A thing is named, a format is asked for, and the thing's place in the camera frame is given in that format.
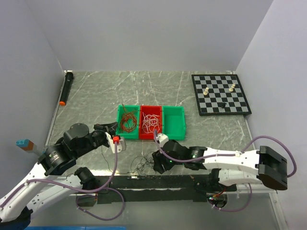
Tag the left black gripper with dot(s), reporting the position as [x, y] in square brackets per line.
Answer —
[111, 127]

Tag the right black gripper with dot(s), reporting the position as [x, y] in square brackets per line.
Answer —
[158, 157]

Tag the green plastic bin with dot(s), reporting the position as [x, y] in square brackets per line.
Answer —
[174, 125]
[128, 121]

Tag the red plastic bin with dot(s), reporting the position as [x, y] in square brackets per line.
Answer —
[150, 120]

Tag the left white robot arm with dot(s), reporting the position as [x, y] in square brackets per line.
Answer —
[57, 159]

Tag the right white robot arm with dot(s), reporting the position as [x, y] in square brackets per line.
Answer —
[264, 166]

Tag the black marker orange cap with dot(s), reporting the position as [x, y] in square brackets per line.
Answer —
[69, 78]

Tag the white chess piece left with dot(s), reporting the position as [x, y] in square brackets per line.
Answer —
[206, 91]

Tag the blue brown brick tower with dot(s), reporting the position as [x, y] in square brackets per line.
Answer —
[29, 147]

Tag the black grey chessboard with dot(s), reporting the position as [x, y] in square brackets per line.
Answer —
[236, 101]

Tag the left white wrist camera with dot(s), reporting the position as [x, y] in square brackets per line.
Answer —
[116, 143]

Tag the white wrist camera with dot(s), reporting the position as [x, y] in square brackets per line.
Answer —
[116, 143]
[162, 139]

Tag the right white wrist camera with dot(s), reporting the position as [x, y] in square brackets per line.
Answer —
[162, 139]

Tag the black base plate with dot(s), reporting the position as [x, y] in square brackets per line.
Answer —
[144, 188]

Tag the aluminium rail frame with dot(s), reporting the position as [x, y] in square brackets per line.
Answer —
[48, 206]

